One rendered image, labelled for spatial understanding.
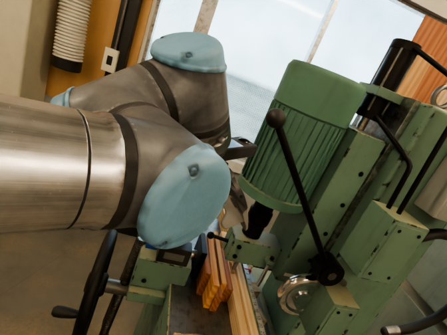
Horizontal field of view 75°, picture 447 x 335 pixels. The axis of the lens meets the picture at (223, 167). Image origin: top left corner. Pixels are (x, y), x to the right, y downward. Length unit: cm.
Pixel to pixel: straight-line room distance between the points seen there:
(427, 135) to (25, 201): 68
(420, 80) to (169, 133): 208
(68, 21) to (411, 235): 173
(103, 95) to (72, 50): 154
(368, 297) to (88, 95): 81
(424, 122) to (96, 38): 173
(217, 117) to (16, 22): 153
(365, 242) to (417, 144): 23
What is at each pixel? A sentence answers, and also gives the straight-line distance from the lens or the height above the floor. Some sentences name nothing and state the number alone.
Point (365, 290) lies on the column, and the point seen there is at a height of 106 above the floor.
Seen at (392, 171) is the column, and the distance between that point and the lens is 71.
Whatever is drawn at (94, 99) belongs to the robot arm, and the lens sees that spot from 33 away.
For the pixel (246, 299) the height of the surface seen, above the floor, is 95.
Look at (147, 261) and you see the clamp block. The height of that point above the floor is 95.
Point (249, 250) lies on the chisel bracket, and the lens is 78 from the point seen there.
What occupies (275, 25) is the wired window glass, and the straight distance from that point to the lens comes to 204.
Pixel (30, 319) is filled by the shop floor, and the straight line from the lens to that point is 186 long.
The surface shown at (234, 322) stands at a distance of 77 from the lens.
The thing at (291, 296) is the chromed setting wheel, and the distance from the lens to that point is 77.
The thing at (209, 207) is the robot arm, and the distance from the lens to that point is 25.
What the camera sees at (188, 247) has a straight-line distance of 76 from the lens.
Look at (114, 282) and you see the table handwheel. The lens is 88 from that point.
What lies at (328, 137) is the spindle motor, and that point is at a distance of 63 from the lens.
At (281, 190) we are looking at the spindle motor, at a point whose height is 125.
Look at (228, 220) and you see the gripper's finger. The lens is 55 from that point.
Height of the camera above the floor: 146
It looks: 20 degrees down
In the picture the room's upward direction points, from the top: 22 degrees clockwise
